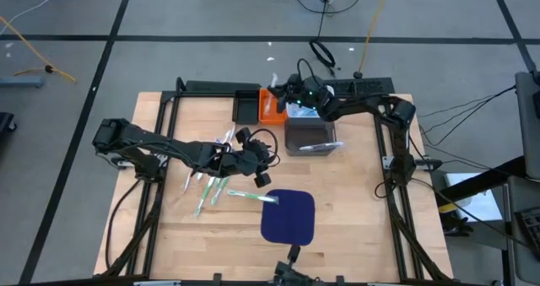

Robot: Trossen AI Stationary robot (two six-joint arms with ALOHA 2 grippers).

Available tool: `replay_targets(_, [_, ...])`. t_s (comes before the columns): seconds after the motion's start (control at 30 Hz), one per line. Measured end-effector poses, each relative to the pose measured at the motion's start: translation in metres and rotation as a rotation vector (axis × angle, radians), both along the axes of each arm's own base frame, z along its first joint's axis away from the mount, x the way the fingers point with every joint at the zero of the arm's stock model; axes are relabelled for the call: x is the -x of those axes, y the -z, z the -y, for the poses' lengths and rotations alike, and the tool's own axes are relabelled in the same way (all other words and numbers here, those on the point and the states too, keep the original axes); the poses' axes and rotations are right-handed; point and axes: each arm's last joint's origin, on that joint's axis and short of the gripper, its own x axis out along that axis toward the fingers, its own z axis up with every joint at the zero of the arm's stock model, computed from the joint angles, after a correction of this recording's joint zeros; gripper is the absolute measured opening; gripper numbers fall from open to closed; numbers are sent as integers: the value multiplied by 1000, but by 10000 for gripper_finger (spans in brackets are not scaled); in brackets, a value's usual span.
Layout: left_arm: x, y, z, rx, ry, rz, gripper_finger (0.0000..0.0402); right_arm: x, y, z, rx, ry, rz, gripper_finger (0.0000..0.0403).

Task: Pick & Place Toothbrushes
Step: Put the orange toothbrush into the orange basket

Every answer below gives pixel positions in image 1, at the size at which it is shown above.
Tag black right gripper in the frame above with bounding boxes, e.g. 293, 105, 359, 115
267, 75, 338, 121

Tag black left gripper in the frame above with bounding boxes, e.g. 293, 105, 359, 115
214, 127, 278, 189

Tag orange plastic basket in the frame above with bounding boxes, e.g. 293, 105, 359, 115
258, 87, 289, 126

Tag black plastic basket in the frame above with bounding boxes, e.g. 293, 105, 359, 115
231, 89, 261, 126

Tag grey plastic basket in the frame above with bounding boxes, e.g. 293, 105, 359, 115
283, 117, 338, 158

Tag black flat panel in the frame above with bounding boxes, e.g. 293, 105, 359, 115
184, 79, 262, 94

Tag dark blue knitted mat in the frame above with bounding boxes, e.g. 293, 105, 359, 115
260, 188, 316, 247

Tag black perforated panel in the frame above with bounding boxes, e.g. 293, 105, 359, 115
323, 76, 396, 97

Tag black jointed device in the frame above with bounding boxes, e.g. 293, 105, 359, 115
273, 244, 316, 286

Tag aluminium extrusion bar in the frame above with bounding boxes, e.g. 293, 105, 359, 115
133, 279, 182, 286

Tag white board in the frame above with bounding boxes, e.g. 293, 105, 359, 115
442, 171, 504, 224

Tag black beam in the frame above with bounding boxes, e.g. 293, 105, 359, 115
434, 154, 528, 203

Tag grey cart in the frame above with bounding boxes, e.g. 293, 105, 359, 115
504, 175, 540, 286

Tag grey cabinet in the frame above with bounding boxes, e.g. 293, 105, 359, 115
514, 69, 540, 169

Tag blue-grey floor foot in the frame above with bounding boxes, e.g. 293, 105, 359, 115
0, 75, 46, 89

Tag black caster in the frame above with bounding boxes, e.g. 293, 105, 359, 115
0, 111, 18, 133

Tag black keyboard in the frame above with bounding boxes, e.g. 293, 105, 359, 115
516, 208, 540, 257

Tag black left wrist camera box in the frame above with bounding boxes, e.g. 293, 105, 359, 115
242, 141, 267, 169

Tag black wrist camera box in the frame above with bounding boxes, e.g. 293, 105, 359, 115
300, 75, 328, 108
242, 141, 267, 169

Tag black left gripper cable loop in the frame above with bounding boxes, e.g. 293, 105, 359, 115
246, 127, 281, 170

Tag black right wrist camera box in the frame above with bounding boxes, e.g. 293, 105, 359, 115
300, 75, 328, 108

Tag black metal table frame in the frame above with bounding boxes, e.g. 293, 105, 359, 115
100, 77, 455, 283

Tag yellow hanging cable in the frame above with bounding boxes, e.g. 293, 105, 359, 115
356, 0, 392, 79

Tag black left arm base cable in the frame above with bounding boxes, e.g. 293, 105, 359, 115
104, 176, 144, 271

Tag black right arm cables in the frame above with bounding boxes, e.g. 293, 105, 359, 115
417, 84, 518, 148

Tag yellow floor cable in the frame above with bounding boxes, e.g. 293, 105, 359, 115
0, 15, 78, 84

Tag white floor cable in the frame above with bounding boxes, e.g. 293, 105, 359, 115
0, 0, 72, 36

